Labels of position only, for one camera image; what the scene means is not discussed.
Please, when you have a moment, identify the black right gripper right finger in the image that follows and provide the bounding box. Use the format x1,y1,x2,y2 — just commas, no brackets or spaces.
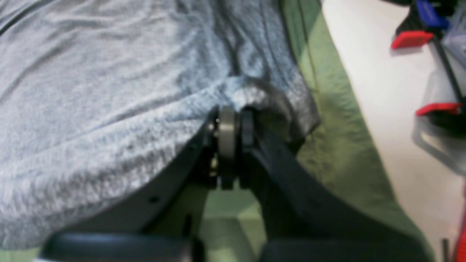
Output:
238,110,429,262

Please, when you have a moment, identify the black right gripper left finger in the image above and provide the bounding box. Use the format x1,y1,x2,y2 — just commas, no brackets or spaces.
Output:
40,107,238,262

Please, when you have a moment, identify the grey heathered T-shirt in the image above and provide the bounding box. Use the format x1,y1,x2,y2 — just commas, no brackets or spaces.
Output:
0,0,321,251

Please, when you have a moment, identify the green table cloth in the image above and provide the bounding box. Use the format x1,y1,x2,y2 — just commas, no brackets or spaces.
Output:
0,0,437,262

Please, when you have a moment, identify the red black clamps left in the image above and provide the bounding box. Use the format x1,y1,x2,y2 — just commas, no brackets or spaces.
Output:
389,0,465,134

